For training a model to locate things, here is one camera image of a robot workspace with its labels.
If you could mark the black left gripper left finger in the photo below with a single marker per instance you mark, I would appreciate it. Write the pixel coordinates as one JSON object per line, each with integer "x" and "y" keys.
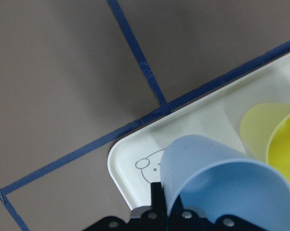
{"x": 144, "y": 218}

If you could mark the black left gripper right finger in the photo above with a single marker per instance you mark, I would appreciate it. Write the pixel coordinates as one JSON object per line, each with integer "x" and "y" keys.
{"x": 189, "y": 219}

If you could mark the light blue ikea cup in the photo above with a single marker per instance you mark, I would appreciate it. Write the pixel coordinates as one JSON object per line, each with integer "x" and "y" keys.
{"x": 219, "y": 180}

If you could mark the yellow ikea cup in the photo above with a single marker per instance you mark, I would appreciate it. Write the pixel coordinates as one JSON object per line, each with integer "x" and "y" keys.
{"x": 265, "y": 130}

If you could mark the white bunny tray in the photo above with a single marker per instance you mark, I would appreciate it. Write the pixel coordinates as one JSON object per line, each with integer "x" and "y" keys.
{"x": 133, "y": 161}

